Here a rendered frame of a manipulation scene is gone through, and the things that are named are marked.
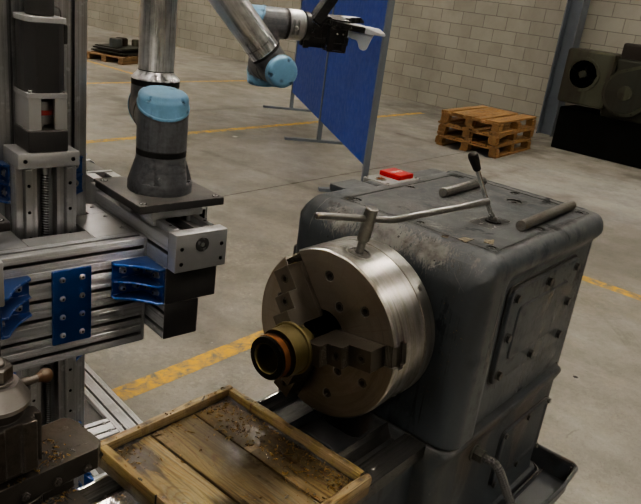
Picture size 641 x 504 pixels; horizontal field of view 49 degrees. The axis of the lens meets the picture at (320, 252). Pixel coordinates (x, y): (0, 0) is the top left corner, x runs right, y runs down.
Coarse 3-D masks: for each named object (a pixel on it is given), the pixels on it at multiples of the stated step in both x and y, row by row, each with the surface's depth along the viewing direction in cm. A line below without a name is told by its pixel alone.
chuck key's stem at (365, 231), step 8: (368, 208) 117; (376, 208) 118; (368, 216) 117; (376, 216) 118; (368, 224) 118; (360, 232) 119; (368, 232) 118; (360, 240) 119; (368, 240) 119; (360, 248) 120
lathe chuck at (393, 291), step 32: (288, 256) 128; (320, 256) 121; (352, 256) 119; (384, 256) 122; (320, 288) 123; (352, 288) 118; (384, 288) 116; (320, 320) 131; (352, 320) 119; (384, 320) 115; (416, 320) 119; (416, 352) 120; (320, 384) 127; (352, 384) 122; (384, 384) 117; (352, 416) 124
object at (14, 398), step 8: (16, 376) 88; (16, 384) 86; (24, 384) 89; (0, 392) 84; (8, 392) 85; (16, 392) 86; (24, 392) 87; (0, 400) 84; (8, 400) 85; (16, 400) 86; (24, 400) 87; (0, 408) 84; (8, 408) 85; (16, 408) 85; (24, 408) 86; (0, 416) 84; (8, 416) 85
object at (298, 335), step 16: (272, 336) 113; (288, 336) 114; (304, 336) 115; (256, 352) 116; (272, 352) 119; (288, 352) 112; (304, 352) 115; (256, 368) 116; (272, 368) 117; (288, 368) 113; (304, 368) 117
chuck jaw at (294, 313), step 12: (300, 264) 124; (276, 276) 124; (288, 276) 122; (300, 276) 123; (288, 288) 122; (300, 288) 122; (312, 288) 124; (276, 300) 122; (288, 300) 120; (300, 300) 121; (312, 300) 123; (288, 312) 118; (300, 312) 120; (312, 312) 122; (324, 312) 124; (276, 324) 120; (300, 324) 119
